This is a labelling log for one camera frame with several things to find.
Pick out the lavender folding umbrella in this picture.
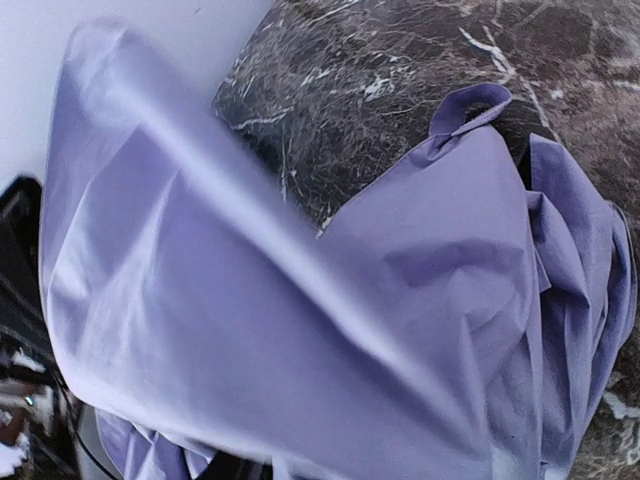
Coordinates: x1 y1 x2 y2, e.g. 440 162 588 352
39 19 638 479

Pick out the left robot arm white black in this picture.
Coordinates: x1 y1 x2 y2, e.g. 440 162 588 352
1 176 81 479

